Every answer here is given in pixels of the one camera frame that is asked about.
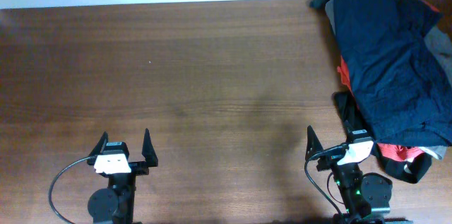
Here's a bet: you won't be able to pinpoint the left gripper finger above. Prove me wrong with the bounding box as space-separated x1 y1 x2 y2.
142 129 158 167
89 131 108 156

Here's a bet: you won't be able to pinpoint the navy blue shorts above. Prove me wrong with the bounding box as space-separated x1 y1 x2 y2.
333 0 451 146

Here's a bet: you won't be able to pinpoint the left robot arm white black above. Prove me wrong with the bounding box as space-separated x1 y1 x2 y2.
87 129 158 224

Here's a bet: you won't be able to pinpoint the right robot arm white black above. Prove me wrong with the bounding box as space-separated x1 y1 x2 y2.
304 126 410 224

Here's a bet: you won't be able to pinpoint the grey shorts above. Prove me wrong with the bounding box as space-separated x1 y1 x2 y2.
324 0 452 160

